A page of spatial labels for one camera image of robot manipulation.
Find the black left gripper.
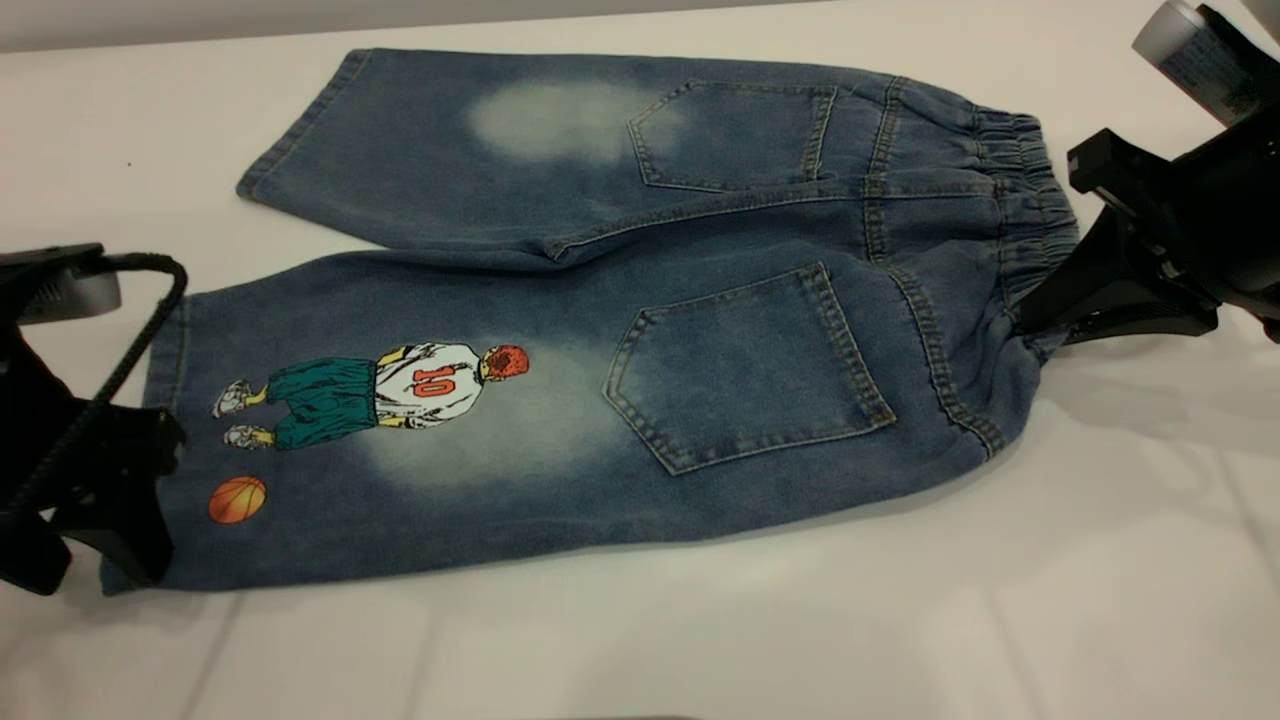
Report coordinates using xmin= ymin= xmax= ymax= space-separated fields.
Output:
xmin=0 ymin=330 xmax=187 ymax=597

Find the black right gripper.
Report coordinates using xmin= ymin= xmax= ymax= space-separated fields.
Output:
xmin=1012 ymin=120 xmax=1280 ymax=347

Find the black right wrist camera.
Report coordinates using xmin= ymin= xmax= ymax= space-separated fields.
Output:
xmin=1066 ymin=128 xmax=1191 ymax=216

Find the blue denim pants basketball print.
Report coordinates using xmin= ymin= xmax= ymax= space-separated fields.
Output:
xmin=98 ymin=47 xmax=1081 ymax=596

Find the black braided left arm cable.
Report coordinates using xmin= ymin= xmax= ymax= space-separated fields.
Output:
xmin=0 ymin=252 xmax=189 ymax=516

